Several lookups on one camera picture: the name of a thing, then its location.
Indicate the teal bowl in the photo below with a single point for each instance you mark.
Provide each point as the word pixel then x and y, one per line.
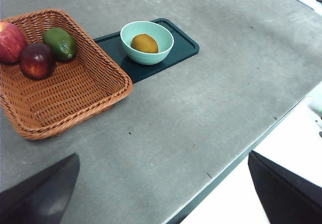
pixel 148 58

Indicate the brown wicker basket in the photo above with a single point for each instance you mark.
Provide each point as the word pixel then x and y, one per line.
pixel 75 93

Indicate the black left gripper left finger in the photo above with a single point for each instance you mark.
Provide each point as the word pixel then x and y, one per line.
pixel 37 196

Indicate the green avocado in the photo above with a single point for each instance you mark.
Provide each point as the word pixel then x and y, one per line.
pixel 59 44

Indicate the brown kiwi fruit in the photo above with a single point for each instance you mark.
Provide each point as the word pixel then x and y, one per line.
pixel 144 43

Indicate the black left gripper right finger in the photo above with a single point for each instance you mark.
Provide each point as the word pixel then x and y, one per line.
pixel 289 196

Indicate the dark red plum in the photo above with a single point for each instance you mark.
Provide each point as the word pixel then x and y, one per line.
pixel 36 61

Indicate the red apple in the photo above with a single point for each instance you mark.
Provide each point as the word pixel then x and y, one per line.
pixel 10 42

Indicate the dark green tray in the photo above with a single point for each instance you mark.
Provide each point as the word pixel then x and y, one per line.
pixel 181 47

